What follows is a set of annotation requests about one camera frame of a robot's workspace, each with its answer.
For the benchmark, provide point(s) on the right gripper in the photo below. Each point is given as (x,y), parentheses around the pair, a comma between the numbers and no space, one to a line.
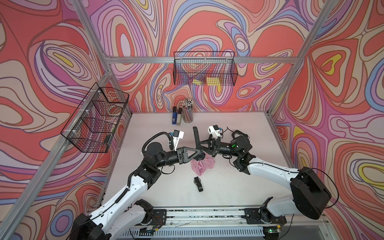
(217,146)

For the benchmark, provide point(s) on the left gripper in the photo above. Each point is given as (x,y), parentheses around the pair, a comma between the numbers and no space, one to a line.
(181,152)

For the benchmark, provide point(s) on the pink microfibre cloth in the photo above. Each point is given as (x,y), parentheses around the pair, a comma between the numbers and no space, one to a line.
(199,167)

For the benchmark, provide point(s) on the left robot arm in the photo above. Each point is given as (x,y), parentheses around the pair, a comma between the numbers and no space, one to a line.
(157,153)

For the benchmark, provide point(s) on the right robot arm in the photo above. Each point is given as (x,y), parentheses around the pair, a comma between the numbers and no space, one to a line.
(309,196)

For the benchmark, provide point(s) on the blue marker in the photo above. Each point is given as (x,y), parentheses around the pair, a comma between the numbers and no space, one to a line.
(174,115)

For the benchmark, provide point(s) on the pencil cup with pencils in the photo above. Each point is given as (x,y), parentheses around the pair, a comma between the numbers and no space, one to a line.
(188,110)

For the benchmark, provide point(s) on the yellow sponge in basket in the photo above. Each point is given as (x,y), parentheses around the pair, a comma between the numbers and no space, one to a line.
(213,81)

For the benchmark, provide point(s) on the small yellow block in basket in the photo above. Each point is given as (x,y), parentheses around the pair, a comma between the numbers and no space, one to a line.
(197,82)

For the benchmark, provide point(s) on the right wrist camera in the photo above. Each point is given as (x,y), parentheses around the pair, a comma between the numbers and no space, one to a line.
(215,131)

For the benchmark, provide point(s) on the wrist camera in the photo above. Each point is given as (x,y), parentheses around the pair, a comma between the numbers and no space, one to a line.
(176,136)
(215,131)

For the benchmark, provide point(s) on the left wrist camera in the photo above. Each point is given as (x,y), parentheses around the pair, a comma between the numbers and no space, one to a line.
(176,136)

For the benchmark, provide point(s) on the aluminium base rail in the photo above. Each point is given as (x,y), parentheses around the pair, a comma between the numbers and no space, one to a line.
(155,218)

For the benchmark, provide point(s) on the back wall wire basket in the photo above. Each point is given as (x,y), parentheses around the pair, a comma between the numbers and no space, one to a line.
(189,65)

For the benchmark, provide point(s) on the wall wire basket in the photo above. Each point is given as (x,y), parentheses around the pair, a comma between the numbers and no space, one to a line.
(92,127)
(189,65)

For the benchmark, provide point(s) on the left wall wire basket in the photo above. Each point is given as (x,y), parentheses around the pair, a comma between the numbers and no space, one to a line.
(92,127)

